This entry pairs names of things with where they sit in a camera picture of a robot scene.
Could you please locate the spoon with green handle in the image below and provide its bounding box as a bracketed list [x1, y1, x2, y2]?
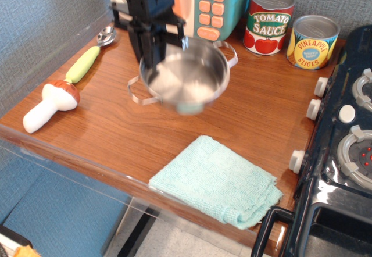
[65, 26, 116, 84]

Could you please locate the white stove knob lower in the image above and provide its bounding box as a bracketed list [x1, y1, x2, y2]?
[289, 150, 305, 174]

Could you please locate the black toy stove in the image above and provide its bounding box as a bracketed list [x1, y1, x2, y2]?
[252, 25, 371, 256]

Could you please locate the white stove knob middle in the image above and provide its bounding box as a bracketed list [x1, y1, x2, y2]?
[306, 99, 321, 121]

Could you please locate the tomato sauce can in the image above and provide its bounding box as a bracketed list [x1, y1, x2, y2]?
[244, 0, 295, 55]

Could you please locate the pineapple slices can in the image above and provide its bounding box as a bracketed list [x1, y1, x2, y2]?
[287, 15, 340, 70]

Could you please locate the steel pot with handles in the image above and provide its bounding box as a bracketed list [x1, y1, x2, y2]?
[127, 38, 238, 115]

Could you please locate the teal toy microwave oven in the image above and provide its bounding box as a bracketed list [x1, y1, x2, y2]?
[111, 0, 249, 43]

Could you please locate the orange fuzzy object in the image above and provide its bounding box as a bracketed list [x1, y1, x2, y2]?
[13, 245, 41, 257]

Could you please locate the white stove knob upper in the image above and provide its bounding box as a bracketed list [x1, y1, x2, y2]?
[314, 77, 328, 98]

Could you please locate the white stove knob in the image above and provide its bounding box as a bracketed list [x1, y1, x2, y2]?
[314, 77, 328, 98]
[289, 150, 305, 174]
[306, 99, 321, 121]

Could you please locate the light blue folded cloth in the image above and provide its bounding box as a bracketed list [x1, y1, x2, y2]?
[149, 135, 282, 230]

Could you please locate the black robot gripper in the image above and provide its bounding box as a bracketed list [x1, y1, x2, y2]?
[113, 0, 189, 69]

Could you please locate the plush toy mushroom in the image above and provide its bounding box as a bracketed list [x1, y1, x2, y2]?
[23, 80, 80, 134]

